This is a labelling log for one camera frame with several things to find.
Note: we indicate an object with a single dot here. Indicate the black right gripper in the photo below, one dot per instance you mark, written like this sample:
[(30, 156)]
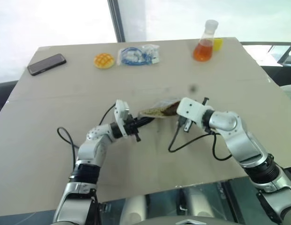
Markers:
[(184, 123)]

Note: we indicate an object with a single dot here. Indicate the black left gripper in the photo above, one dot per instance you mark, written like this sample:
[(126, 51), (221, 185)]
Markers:
[(132, 127)]

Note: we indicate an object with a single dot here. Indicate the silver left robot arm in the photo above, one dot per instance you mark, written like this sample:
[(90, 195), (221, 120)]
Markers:
[(90, 152)]

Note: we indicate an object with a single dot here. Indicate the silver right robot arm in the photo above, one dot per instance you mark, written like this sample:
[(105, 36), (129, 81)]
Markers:
[(239, 138)]

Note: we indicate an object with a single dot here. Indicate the flask with orange liquid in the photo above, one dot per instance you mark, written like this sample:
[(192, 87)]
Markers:
[(204, 45)]

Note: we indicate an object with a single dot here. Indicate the yellow pineapple bun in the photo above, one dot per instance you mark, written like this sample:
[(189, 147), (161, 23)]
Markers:
[(104, 60)]

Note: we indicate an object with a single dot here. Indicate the yellow block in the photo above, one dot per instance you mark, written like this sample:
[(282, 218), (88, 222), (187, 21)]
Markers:
[(218, 44)]

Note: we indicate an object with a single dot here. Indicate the grey window pillar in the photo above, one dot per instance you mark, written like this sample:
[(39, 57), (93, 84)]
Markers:
[(116, 21)]

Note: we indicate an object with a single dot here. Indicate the black smartphone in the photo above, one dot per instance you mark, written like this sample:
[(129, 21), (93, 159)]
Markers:
[(47, 64)]

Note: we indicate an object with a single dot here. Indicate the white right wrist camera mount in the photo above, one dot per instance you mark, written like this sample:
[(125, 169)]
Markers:
[(190, 108)]

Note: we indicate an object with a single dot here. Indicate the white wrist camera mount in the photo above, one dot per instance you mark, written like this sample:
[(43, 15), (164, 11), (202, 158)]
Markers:
[(120, 114), (190, 108)]

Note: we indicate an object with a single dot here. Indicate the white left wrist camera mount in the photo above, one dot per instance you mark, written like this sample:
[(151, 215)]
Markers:
[(120, 114)]

